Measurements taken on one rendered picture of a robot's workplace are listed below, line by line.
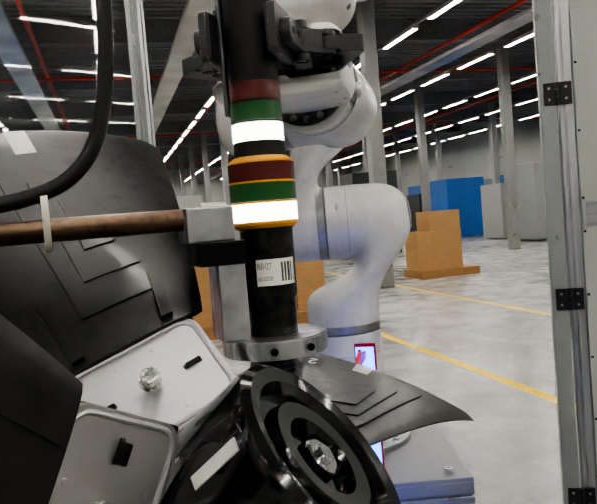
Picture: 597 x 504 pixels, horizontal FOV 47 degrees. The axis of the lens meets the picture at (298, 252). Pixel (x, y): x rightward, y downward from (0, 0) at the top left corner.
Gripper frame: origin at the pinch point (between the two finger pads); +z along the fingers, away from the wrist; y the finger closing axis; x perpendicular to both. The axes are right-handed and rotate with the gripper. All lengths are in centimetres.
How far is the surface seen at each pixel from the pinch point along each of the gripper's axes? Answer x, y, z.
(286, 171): -8.9, -2.1, 0.7
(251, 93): -3.9, -0.5, 1.5
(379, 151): 105, 135, -1109
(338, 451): -24.8, -5.5, 6.8
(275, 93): -3.8, -1.8, 0.4
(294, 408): -22.1, -3.5, 7.9
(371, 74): 234, 138, -1105
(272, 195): -10.3, -1.4, 1.5
